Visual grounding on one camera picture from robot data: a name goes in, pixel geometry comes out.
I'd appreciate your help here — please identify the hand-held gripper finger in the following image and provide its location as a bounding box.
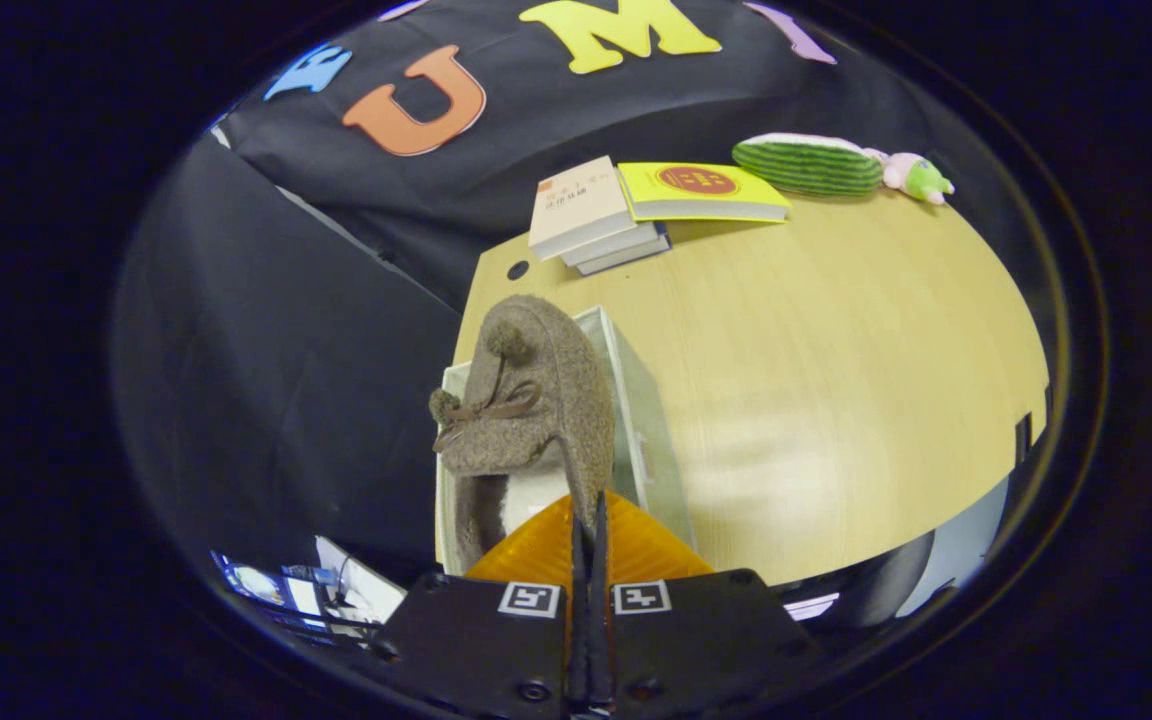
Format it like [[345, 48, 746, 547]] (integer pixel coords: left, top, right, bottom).
[[371, 492, 592, 716], [591, 488, 829, 717]]

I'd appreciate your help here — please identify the pale green fabric storage box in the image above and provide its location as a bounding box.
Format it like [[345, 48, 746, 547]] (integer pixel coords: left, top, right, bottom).
[[434, 305, 697, 576]]

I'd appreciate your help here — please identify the brown fuzzy slipper shoe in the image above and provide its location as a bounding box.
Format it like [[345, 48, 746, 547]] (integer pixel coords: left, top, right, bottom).
[[429, 294, 615, 561]]

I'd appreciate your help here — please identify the white side table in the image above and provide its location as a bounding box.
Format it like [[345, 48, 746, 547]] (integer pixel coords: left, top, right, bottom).
[[314, 536, 407, 629]]

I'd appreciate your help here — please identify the white thin book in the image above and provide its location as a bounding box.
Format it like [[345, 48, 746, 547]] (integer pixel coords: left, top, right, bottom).
[[561, 222, 659, 267], [576, 235, 672, 276]]

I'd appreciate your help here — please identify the black backdrop cloth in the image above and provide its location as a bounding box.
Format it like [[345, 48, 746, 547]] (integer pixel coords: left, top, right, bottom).
[[111, 0, 1047, 591]]

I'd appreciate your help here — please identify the beige cover book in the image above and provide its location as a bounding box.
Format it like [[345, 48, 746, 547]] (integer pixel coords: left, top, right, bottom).
[[528, 156, 637, 261]]

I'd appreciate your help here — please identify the yellow book with red circle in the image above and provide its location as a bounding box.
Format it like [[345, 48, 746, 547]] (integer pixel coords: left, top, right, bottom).
[[618, 162, 792, 223]]

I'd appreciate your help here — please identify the watermelon slice plush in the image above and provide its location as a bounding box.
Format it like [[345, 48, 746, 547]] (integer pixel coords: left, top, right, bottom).
[[732, 133, 885, 197]]

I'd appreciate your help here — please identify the pink and green plush toy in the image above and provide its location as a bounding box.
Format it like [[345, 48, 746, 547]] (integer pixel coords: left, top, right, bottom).
[[866, 150, 955, 206]]

